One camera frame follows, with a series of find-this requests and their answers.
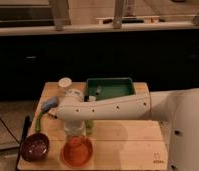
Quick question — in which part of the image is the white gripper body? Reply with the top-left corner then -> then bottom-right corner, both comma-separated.
64,121 -> 85,136

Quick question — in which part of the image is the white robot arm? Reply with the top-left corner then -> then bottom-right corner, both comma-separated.
57,88 -> 199,171

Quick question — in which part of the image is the red bowl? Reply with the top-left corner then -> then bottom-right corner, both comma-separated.
60,135 -> 93,168

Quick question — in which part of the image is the dark purple bowl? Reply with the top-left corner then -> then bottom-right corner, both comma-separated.
20,133 -> 49,162

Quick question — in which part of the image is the black stick tool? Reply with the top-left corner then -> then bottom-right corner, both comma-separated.
48,113 -> 58,119

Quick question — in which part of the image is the green vegetable toy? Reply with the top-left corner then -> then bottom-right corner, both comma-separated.
35,112 -> 44,133

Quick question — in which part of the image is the small white object in tray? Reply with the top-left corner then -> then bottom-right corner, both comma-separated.
96,87 -> 102,94

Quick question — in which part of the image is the white cup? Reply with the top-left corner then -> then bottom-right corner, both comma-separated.
58,77 -> 72,90

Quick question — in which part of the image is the green plastic tray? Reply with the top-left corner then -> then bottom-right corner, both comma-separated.
85,77 -> 135,100

